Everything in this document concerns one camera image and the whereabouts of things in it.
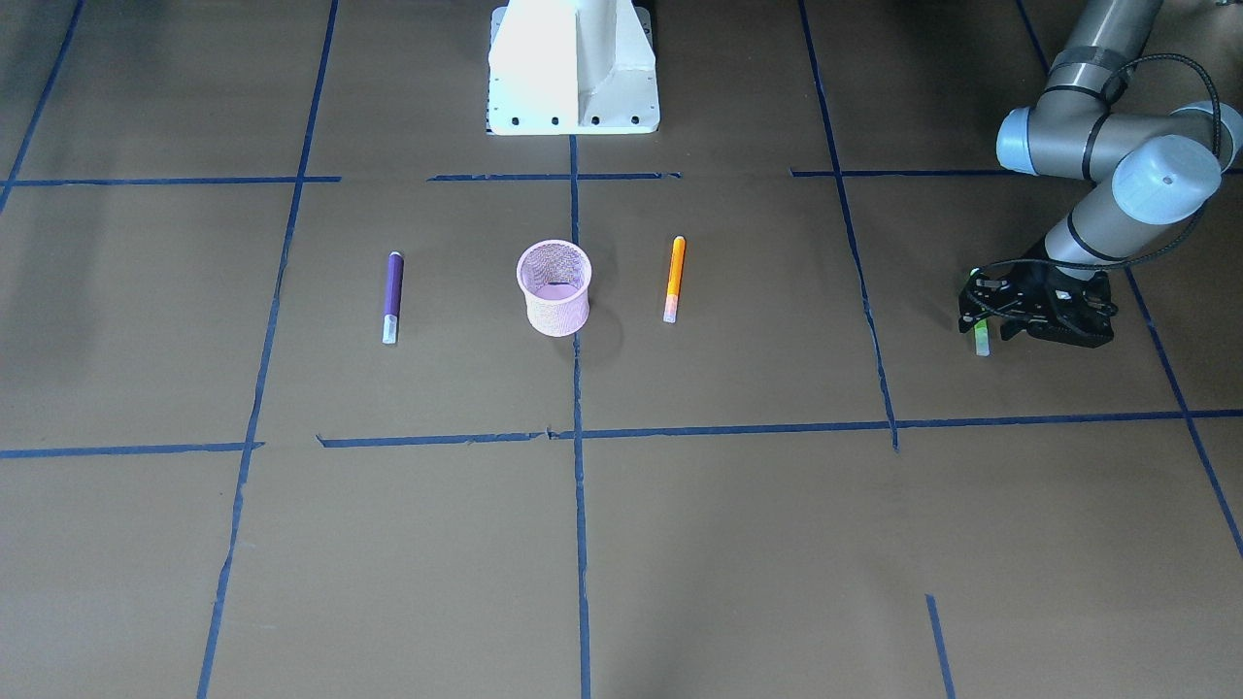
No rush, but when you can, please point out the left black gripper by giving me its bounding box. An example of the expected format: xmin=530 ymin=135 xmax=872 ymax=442
xmin=958 ymin=262 xmax=1116 ymax=350

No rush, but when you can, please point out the purple marker pen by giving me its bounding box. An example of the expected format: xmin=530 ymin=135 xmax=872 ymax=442
xmin=382 ymin=250 xmax=404 ymax=346

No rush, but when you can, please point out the orange highlighter pen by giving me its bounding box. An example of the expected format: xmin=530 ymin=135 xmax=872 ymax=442
xmin=663 ymin=235 xmax=687 ymax=323

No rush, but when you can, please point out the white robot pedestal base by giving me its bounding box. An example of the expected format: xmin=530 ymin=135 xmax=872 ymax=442
xmin=486 ymin=1 xmax=661 ymax=137

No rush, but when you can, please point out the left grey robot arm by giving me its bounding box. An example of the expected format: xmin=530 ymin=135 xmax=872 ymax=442
xmin=957 ymin=1 xmax=1241 ymax=350

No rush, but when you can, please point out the green highlighter pen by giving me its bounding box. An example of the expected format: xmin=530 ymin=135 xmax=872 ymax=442
xmin=971 ymin=318 xmax=991 ymax=357

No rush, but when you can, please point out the pink mesh pen holder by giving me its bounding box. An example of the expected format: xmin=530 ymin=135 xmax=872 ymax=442
xmin=516 ymin=239 xmax=593 ymax=338

